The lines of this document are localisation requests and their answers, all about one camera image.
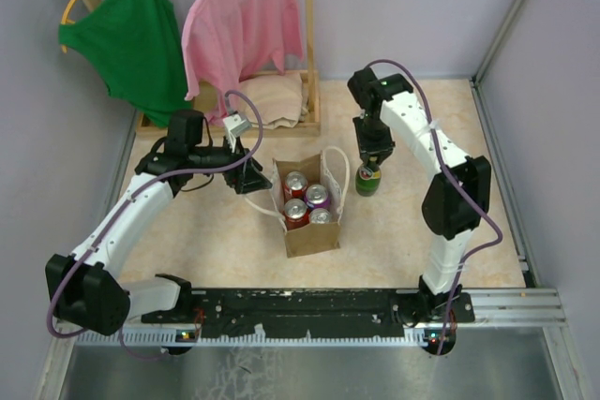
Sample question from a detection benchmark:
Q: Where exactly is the green glass bottle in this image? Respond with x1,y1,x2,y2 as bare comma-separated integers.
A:
355,157,382,197

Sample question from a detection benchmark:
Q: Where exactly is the pink t-shirt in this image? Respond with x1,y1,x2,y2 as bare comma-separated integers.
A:
181,0,304,125

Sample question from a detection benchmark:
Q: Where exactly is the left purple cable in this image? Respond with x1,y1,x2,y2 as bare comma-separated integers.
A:
46,89,263,363

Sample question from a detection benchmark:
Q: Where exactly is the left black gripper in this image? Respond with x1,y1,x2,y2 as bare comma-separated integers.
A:
188,131,272,194

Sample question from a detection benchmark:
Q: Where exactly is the green tank top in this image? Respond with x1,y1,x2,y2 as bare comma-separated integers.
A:
58,0,189,127

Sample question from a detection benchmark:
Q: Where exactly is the purple soda can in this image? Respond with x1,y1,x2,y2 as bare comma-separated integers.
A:
304,184,331,211

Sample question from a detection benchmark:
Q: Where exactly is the wooden clothes rack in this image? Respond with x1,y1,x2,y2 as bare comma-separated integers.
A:
50,0,323,141

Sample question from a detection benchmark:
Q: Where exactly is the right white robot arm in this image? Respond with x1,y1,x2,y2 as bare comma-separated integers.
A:
347,67,491,321

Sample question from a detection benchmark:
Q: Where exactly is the beige folded cloth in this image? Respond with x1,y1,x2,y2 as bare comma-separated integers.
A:
239,73,308,129

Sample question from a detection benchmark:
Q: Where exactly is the red cola can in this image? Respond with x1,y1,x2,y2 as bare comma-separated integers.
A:
308,208,332,225
283,199,309,230
282,170,308,201

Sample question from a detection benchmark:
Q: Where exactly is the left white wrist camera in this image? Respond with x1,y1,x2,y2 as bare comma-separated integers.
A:
222,112,252,151

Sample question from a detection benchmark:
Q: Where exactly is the canvas bag with cartoon print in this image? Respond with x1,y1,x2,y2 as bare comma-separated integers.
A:
245,146,351,258

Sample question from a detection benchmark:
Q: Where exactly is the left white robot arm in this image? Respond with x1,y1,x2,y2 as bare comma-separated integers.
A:
45,110,272,338

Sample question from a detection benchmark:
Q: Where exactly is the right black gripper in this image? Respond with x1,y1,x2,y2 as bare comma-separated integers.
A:
353,114,396,164

